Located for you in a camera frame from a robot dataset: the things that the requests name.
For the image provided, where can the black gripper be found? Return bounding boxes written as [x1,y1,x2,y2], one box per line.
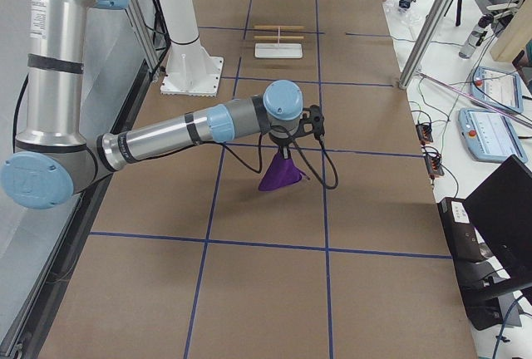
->
[269,129,298,158]

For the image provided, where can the purple microfiber towel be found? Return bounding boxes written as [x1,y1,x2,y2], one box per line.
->
[259,152,309,191]

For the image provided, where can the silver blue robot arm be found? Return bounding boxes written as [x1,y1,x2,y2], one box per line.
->
[1,0,310,209]

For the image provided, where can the white wooden towel rack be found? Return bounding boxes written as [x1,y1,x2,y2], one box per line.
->
[254,24,304,59]

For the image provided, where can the orange connector block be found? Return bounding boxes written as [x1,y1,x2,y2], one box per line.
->
[416,124,433,145]

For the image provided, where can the near blue teach pendant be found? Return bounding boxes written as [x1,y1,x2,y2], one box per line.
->
[458,108,528,163]

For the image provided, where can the blue teach pendant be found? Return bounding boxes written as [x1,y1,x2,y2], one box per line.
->
[470,66,524,114]
[458,108,528,163]

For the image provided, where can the clear water bottle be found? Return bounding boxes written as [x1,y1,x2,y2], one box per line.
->
[458,13,494,59]

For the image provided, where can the black laptop on stand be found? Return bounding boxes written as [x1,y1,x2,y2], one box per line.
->
[437,155,531,330]

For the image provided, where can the far blue teach pendant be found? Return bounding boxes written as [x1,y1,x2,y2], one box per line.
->
[470,66,524,114]

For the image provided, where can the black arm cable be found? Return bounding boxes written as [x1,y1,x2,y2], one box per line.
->
[224,125,338,189]

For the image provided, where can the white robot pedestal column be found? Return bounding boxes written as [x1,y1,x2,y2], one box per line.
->
[160,0,224,96]

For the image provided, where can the aluminium frame post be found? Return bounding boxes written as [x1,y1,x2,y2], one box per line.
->
[398,0,452,90]

